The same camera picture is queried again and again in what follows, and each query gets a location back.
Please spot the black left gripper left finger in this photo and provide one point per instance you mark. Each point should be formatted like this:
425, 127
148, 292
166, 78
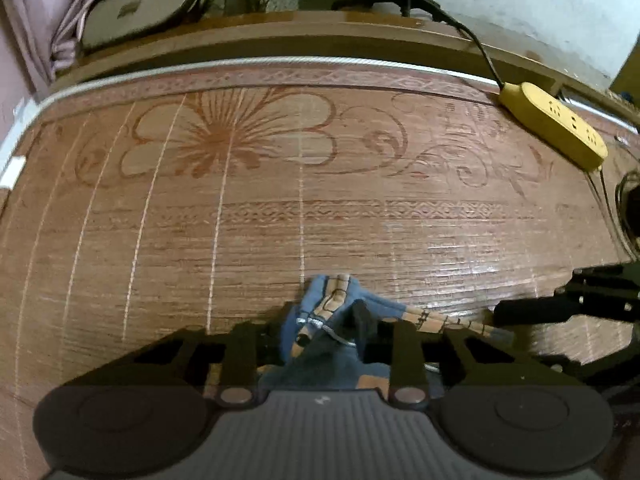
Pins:
250, 346

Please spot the grey quilted handbag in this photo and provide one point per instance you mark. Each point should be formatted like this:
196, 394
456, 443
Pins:
110, 22

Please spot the yellow power strip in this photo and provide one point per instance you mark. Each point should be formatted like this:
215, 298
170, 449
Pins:
555, 123

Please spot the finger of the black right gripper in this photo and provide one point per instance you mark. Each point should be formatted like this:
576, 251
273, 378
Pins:
610, 292

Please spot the white paper tag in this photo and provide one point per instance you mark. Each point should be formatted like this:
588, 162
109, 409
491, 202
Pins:
12, 172

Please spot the blue patterned child pants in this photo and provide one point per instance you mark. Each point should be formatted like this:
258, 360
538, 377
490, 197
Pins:
318, 337

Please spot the wooden bed frame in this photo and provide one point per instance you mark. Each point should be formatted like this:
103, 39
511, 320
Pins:
321, 48

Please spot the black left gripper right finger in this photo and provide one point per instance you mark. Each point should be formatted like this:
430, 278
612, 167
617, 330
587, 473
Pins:
396, 343

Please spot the pink curtain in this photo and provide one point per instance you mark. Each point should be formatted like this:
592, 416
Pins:
47, 33

